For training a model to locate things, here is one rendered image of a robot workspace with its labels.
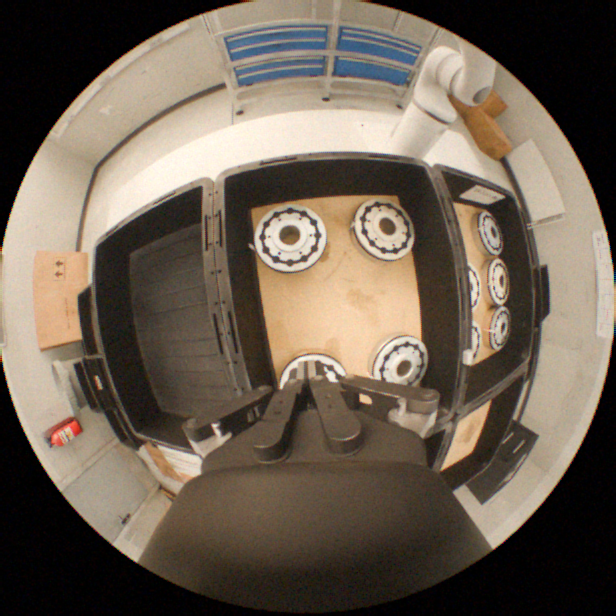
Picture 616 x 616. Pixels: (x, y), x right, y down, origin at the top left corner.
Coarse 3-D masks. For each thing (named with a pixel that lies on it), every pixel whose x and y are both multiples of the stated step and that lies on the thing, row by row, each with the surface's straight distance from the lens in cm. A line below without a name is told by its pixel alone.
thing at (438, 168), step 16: (464, 176) 38; (448, 192) 31; (448, 208) 30; (464, 256) 29; (528, 256) 53; (464, 272) 28; (528, 352) 57; (464, 368) 31; (464, 384) 33; (496, 384) 44; (480, 400) 40
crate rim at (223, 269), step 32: (288, 160) 25; (320, 160) 25; (352, 160) 26; (384, 160) 27; (416, 160) 31; (224, 192) 24; (224, 224) 22; (448, 224) 28; (224, 256) 21; (224, 288) 20; (224, 320) 20; (256, 416) 26; (448, 416) 34
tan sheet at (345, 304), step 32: (256, 224) 32; (256, 256) 30; (352, 256) 30; (288, 288) 29; (320, 288) 29; (352, 288) 29; (384, 288) 31; (416, 288) 34; (288, 320) 29; (320, 320) 29; (352, 320) 30; (384, 320) 32; (416, 320) 35; (288, 352) 30; (352, 352) 31
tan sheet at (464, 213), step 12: (456, 204) 48; (468, 216) 50; (468, 228) 48; (468, 240) 47; (468, 252) 46; (480, 264) 49; (480, 300) 48; (480, 312) 48; (480, 324) 49; (480, 348) 51; (480, 360) 53
